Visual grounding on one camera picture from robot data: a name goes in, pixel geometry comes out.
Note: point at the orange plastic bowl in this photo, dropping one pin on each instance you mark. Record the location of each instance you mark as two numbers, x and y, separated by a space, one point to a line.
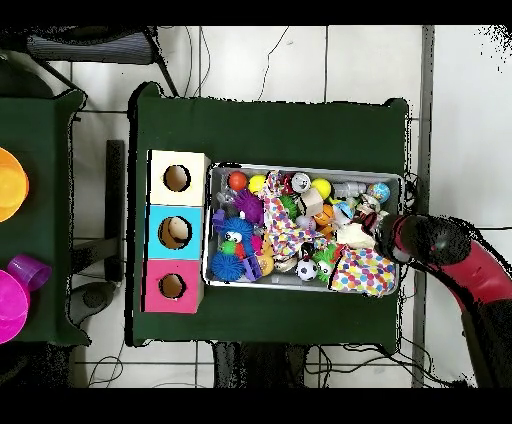
12 184

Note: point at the plain wooden block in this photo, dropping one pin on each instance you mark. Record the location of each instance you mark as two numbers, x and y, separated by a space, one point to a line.
312 201

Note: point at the dark green table cloth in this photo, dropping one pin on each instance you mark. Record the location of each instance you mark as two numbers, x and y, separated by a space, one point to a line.
260 132

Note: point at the orange ball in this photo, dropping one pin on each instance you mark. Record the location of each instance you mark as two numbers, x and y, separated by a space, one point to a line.
237 180

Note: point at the small orange basketball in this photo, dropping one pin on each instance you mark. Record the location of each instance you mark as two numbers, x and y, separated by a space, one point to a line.
324 214

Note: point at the wide polka dot cloth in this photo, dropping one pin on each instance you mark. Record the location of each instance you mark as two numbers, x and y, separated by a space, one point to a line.
364 272

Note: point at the crushed bottle with blue label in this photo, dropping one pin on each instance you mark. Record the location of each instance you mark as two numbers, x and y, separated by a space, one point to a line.
344 210

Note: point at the magenta plastic bowl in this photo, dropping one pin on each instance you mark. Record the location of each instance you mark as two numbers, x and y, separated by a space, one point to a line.
12 308

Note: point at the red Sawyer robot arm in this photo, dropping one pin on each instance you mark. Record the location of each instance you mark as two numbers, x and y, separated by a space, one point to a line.
480 272

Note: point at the purple spiky rubber ball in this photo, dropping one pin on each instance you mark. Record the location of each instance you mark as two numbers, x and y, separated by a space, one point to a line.
248 204

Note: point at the wooden box with three holes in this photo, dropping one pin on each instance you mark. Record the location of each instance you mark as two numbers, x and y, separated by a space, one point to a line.
160 192

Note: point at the shallow mesh bin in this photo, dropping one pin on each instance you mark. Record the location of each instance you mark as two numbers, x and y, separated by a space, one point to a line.
218 178

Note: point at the yellow ball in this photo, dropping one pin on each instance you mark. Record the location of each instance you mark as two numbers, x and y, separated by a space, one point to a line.
257 184
321 188

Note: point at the small soccer ball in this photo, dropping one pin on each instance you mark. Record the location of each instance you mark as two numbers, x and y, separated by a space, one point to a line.
306 270

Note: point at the green side table cloth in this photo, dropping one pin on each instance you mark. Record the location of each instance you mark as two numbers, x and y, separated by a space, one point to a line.
44 128

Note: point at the silver topped drink can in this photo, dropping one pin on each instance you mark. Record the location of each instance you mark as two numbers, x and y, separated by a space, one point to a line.
300 182

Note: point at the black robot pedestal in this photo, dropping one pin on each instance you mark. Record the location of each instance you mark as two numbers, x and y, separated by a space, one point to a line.
256 366

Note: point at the dark office chair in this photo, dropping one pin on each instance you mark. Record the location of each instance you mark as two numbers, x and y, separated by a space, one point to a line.
92 48

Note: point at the long polka dot cloth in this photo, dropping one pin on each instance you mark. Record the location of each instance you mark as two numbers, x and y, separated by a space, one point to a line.
280 218

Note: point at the purple plastic cup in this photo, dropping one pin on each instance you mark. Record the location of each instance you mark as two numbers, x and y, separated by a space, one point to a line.
32 272

